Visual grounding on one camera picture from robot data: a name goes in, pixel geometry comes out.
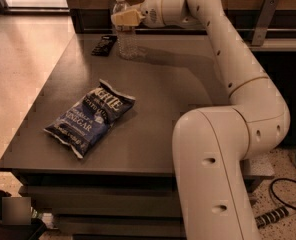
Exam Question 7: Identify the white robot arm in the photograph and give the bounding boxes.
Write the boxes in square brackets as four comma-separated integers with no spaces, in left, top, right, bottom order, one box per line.
[111,0,290,240]

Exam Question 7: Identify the clear plastic water bottle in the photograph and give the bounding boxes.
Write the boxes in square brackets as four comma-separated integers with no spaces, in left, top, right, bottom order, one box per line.
[117,1,138,60]

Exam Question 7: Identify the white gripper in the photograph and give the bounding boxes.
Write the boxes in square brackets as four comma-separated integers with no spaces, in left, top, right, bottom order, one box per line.
[111,0,163,28]

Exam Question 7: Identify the black floor cable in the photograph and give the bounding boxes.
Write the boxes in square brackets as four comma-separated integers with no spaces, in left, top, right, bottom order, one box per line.
[268,145,296,213]

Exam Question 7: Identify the dark object bottom left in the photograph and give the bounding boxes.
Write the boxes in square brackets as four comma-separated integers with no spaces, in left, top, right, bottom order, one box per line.
[0,189,46,240]

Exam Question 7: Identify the black rxbar chocolate bar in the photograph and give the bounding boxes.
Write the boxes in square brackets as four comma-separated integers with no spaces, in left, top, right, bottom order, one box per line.
[91,35,117,57]

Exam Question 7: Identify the grey drawer cabinet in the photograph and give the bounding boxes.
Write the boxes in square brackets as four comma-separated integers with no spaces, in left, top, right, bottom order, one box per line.
[0,33,275,240]

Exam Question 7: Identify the right metal bracket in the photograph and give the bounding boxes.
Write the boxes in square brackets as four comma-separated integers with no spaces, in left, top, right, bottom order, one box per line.
[251,0,280,46]

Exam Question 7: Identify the blue chip bag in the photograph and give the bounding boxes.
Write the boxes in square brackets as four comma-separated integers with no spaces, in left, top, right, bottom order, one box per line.
[44,79,136,159]

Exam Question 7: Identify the black white power strip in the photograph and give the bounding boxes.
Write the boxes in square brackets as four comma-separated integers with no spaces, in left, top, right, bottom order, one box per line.
[255,206,289,229]

